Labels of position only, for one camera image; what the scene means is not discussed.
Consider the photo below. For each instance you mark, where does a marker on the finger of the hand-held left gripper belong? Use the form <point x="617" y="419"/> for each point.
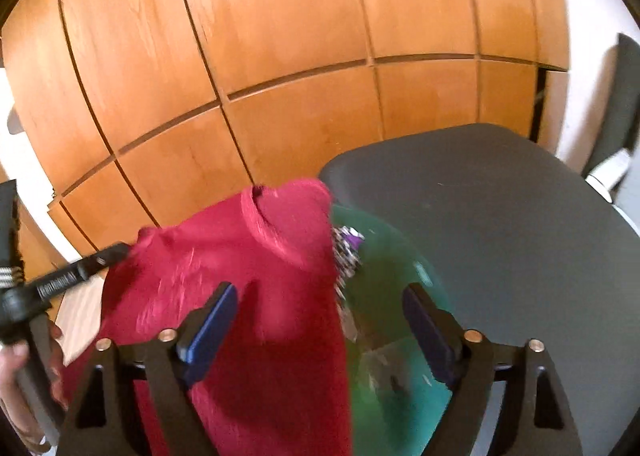
<point x="75" y="276"/>

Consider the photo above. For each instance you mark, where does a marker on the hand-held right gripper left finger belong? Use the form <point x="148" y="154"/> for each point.
<point x="215" y="321"/>

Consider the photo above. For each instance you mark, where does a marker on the wooden wardrobe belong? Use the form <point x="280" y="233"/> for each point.
<point x="300" y="11"/>

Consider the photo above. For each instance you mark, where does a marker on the green printed shirt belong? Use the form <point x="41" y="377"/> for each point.
<point x="385" y="276"/>

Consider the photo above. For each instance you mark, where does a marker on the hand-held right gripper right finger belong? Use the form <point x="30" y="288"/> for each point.
<point x="425" y="331"/>

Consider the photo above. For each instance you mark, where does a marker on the dark grey office chair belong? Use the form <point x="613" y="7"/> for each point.
<point x="500" y="196"/>

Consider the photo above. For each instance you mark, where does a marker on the person's left hand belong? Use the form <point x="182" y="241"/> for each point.
<point x="12" y="386"/>

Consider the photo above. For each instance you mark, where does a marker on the red sweater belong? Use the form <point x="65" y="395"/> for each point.
<point x="280" y="286"/>

